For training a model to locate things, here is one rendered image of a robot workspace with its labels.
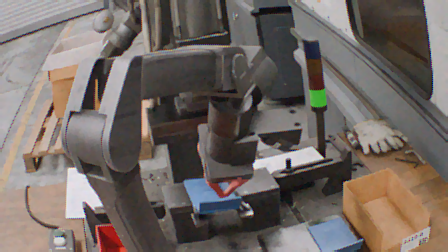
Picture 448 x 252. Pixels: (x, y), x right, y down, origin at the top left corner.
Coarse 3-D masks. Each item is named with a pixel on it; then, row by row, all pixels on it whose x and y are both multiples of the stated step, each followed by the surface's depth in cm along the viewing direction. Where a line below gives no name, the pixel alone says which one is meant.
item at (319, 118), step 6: (306, 42) 134; (312, 42) 134; (312, 108) 140; (318, 108) 139; (324, 108) 139; (318, 114) 141; (318, 120) 141; (324, 120) 142; (318, 126) 142; (324, 126) 142; (318, 132) 142; (324, 132) 142; (318, 138) 143; (324, 138) 143; (318, 144) 143; (324, 144) 143; (318, 150) 144; (324, 150) 144; (324, 156) 144
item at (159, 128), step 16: (192, 96) 113; (208, 96) 113; (160, 112) 120; (176, 112) 119; (192, 112) 117; (208, 112) 117; (160, 128) 114; (176, 128) 115; (192, 128) 116; (160, 144) 115
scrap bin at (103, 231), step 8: (112, 224) 119; (96, 232) 116; (104, 232) 119; (112, 232) 120; (104, 240) 120; (112, 240) 120; (120, 240) 121; (104, 248) 118; (112, 248) 120; (120, 248) 120
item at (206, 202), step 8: (192, 184) 126; (200, 184) 126; (224, 184) 126; (192, 192) 123; (200, 192) 123; (208, 192) 123; (200, 200) 120; (208, 200) 120; (216, 200) 114; (224, 200) 114; (232, 200) 114; (200, 208) 114; (208, 208) 115; (216, 208) 115; (224, 208) 116; (232, 208) 116
